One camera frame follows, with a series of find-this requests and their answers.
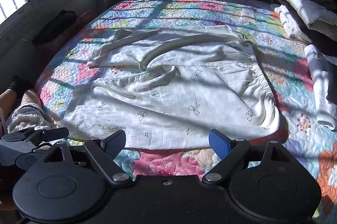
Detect white folded garment right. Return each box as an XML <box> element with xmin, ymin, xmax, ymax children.
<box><xmin>304</xmin><ymin>44</ymin><xmax>336</xmax><ymax>131</ymax></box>

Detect cream patterned pajama garment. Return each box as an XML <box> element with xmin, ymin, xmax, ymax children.
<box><xmin>59</xmin><ymin>25</ymin><xmax>280</xmax><ymax>150</ymax></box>

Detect black bag on box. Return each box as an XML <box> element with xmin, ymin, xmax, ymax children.
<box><xmin>32</xmin><ymin>10</ymin><xmax>76</xmax><ymax>45</ymax></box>

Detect folded beige quilt stack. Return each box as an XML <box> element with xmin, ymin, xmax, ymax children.
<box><xmin>286</xmin><ymin>0</ymin><xmax>336</xmax><ymax>40</ymax></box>

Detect folded white clothes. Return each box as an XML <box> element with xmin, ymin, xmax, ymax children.
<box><xmin>271</xmin><ymin>4</ymin><xmax>312</xmax><ymax>44</ymax></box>

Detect floral quilted bedspread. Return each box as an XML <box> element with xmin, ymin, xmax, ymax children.
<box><xmin>35</xmin><ymin>0</ymin><xmax>336</xmax><ymax>223</ymax></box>

